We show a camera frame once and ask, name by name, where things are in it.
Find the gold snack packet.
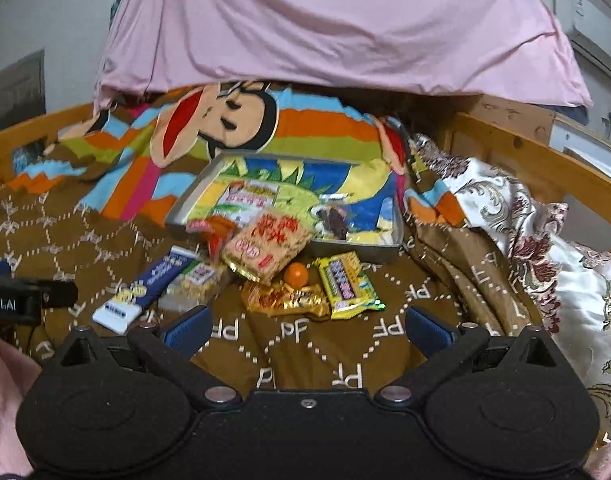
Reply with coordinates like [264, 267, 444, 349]
[241, 280, 331, 317]

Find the grey wall poster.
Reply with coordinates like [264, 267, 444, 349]
[0, 50, 46, 136]

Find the red print rice cracker packet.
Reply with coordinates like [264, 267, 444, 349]
[220, 207, 316, 283]

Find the person's pink clothing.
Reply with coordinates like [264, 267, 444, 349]
[0, 330, 42, 480]

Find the dark brown snack piece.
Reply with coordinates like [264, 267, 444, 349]
[315, 205, 351, 241]

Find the colourful cartoon printed blanket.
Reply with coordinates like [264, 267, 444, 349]
[5, 80, 466, 226]

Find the white air conditioner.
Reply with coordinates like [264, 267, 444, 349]
[550, 0, 611, 56]

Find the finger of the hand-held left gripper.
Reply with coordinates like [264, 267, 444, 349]
[15, 277, 79, 311]

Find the white orange dried fruit packet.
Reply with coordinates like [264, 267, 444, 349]
[192, 180, 281, 226]

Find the pink cloth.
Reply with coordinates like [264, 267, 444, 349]
[92, 0, 593, 108]

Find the floral satin quilt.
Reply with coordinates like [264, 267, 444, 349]
[410, 132, 611, 456]

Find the white cabinet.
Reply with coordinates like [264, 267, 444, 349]
[550, 52, 611, 171]

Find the tangerine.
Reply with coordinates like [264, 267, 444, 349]
[284, 262, 310, 288]

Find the orange snack packet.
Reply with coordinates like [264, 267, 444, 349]
[186, 216, 238, 263]

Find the yellow snack packet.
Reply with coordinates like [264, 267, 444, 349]
[313, 251, 387, 321]

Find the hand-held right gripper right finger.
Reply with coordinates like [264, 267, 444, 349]
[375, 305, 576, 408]

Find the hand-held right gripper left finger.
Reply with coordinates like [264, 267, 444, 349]
[44, 305, 243, 408]

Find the clear nut bar packet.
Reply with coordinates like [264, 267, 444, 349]
[158, 260, 231, 313]

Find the metal tray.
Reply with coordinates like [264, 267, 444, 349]
[164, 152, 405, 263]

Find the blue and white snack packet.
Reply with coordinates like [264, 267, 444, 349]
[92, 246, 202, 333]

